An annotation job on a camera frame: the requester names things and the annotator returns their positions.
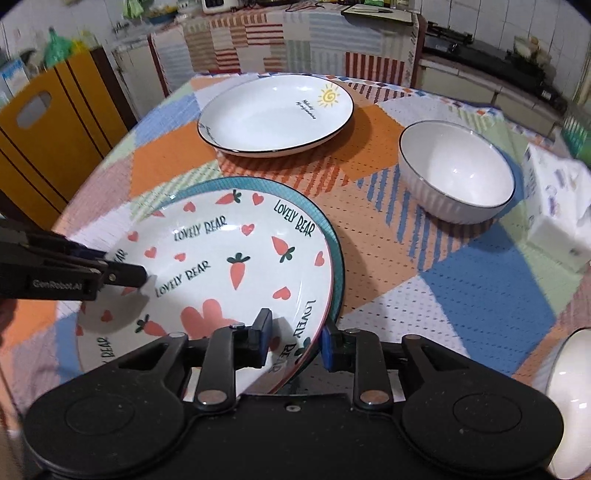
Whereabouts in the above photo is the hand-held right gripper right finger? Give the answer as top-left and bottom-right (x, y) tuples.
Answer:
(322, 323), (468, 411)

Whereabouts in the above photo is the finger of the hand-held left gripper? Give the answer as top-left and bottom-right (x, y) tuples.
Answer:
(60, 236), (110, 262)
(98, 261), (150, 288)

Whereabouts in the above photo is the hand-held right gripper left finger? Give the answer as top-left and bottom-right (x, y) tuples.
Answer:
(117, 308), (273, 411)

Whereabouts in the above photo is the carrot and heart print plate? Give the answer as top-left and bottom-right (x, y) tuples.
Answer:
(75, 188), (335, 394)

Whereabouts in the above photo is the teal rimmed plate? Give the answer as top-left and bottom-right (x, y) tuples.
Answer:
(173, 176), (346, 393)

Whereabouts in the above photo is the white sun print plate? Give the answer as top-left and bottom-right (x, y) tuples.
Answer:
(197, 74), (355, 159)

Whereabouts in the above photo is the white ribbed bowl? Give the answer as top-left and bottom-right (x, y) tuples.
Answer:
(398, 120), (515, 224)
(544, 327), (591, 480)

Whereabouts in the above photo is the yellow wooden chair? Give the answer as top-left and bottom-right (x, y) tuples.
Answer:
(0, 46), (139, 217)

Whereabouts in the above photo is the checked colourful tablecloth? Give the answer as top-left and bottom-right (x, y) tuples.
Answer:
(9, 71), (591, 462)

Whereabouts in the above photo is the light blue box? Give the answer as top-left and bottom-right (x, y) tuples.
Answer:
(0, 60), (29, 100)

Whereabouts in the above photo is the green plastic bag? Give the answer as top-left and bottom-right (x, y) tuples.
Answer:
(44, 30), (86, 68)

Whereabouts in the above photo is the white tissue pack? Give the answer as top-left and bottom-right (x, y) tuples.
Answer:
(522, 144), (591, 273)

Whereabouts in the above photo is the striped patchwork counter cloth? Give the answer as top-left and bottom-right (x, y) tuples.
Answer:
(148, 7), (419, 100)

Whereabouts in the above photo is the white kitchen cabinet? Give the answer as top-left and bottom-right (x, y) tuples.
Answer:
(416, 58), (568, 134)

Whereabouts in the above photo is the green plastic basket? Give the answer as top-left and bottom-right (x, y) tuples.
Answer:
(561, 111), (591, 153)

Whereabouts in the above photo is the black gas stove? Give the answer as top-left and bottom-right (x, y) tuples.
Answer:
(422, 21), (566, 109)

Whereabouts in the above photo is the black rimmed cutting board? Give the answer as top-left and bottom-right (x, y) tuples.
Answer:
(341, 2), (414, 26)

